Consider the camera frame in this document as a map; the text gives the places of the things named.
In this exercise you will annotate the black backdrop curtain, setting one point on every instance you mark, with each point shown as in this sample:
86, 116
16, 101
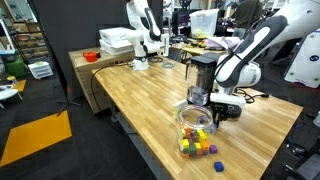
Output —
76, 20

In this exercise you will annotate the storage shelf with items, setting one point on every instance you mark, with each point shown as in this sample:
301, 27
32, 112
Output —
31, 43

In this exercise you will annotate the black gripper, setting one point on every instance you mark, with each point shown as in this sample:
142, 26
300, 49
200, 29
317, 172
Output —
222, 111

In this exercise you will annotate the small white printed card box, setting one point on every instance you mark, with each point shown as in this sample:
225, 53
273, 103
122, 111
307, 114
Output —
179, 108

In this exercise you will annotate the black tripod stand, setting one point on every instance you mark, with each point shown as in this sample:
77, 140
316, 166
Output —
68, 100

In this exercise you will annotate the yellow-green wooden cube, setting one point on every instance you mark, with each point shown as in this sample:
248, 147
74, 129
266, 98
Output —
202, 136

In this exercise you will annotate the grey tape roll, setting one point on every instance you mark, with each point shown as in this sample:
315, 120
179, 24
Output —
164, 65

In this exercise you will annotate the small orange floor mat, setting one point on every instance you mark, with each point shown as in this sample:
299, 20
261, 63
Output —
20, 85

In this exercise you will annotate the white cardboard box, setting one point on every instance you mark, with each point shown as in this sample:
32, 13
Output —
116, 48
115, 35

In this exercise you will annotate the orange wooden cube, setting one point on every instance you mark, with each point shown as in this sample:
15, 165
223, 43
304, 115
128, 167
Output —
205, 145

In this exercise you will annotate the wooden desk with white frame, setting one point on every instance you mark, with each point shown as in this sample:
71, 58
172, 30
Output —
196, 50

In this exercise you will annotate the green storage bin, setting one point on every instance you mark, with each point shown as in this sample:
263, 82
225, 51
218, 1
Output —
15, 68

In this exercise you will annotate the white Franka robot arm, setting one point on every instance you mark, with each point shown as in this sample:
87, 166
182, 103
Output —
240, 73

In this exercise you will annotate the black Keurig coffee maker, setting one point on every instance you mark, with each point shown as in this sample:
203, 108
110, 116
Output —
203, 61

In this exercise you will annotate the blue masking tape roll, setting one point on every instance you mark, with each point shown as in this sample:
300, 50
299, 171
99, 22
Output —
214, 129

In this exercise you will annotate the standing person in dark shirt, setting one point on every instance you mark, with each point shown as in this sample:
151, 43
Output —
246, 16

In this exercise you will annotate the translucent plastic storage bin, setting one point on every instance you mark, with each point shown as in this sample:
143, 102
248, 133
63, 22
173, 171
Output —
203, 23

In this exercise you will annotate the purple wooden cube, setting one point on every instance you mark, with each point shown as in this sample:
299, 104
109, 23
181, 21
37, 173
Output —
213, 149

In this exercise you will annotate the large orange floor mat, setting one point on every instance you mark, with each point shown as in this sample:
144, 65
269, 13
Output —
33, 136

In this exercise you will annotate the blue wooden cube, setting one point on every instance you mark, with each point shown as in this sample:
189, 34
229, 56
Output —
218, 166

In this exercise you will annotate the clear plastic jar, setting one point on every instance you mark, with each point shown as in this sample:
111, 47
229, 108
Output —
195, 120

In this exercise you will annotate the white idle robot arm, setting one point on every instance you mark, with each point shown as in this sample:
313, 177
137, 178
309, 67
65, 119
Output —
143, 33

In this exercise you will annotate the white plastic drawer unit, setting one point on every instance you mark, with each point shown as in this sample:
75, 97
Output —
40, 70

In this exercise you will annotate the lavender cloth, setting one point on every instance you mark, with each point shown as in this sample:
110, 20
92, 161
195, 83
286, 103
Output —
223, 42

